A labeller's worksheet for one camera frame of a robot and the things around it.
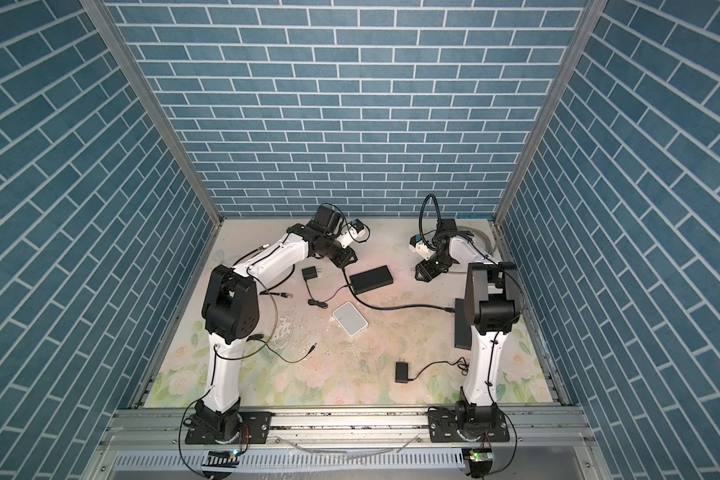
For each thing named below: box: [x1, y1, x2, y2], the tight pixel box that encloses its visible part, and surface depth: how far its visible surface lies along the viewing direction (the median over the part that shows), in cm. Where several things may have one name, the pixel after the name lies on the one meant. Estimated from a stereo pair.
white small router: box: [332, 301, 369, 337], surface depth 94 cm
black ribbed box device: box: [349, 265, 393, 295], surface depth 102 cm
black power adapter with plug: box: [395, 357, 469, 383], surface depth 84 cm
